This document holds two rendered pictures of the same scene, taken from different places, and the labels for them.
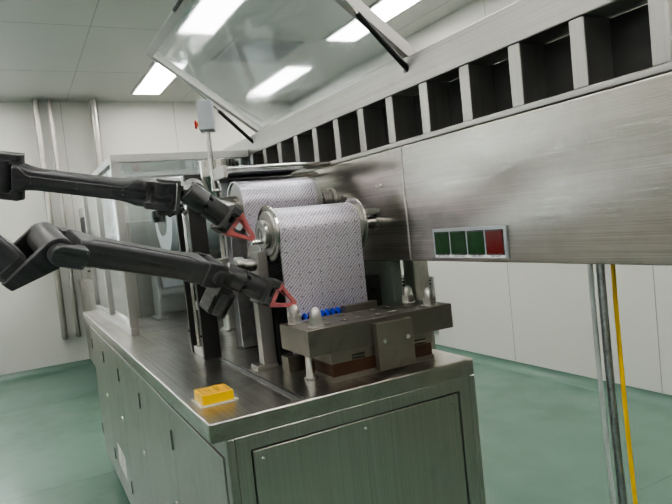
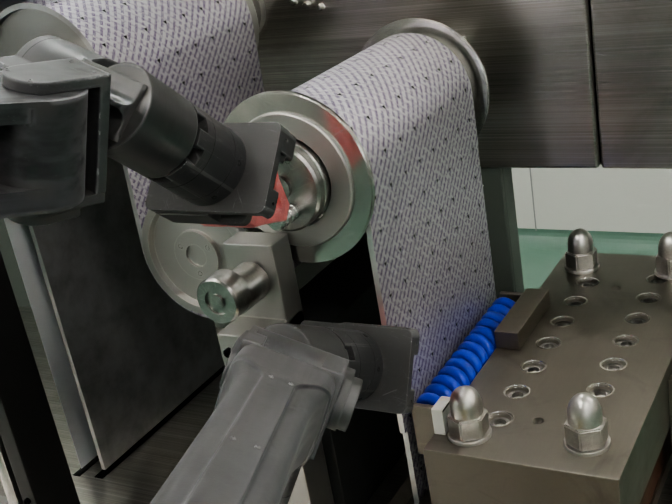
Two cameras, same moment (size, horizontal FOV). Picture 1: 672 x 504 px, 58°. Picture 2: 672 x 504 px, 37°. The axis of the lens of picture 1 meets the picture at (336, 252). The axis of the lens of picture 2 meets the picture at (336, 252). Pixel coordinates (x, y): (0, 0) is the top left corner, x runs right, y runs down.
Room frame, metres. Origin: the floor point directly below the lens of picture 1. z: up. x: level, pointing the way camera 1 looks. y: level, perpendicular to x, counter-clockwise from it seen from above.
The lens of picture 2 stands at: (0.87, 0.54, 1.50)
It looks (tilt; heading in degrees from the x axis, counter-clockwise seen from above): 22 degrees down; 330
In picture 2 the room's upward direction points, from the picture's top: 10 degrees counter-clockwise
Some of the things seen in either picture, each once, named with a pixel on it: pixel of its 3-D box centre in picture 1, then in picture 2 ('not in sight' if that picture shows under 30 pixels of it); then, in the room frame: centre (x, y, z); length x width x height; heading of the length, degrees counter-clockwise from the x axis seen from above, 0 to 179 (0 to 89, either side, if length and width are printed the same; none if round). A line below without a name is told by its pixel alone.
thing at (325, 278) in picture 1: (326, 283); (441, 280); (1.57, 0.03, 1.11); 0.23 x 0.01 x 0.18; 118
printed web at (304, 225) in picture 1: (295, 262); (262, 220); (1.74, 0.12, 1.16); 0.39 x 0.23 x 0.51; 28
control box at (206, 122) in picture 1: (203, 116); not in sight; (2.07, 0.40, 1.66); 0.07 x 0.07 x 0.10; 5
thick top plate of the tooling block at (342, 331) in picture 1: (367, 325); (589, 369); (1.48, -0.06, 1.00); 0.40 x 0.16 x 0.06; 118
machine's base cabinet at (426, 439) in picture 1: (217, 439); not in sight; (2.42, 0.56, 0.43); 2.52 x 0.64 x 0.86; 28
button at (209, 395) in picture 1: (213, 394); not in sight; (1.31, 0.30, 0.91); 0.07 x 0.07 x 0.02; 28
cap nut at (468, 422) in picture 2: (294, 313); (466, 410); (1.44, 0.11, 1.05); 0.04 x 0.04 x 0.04
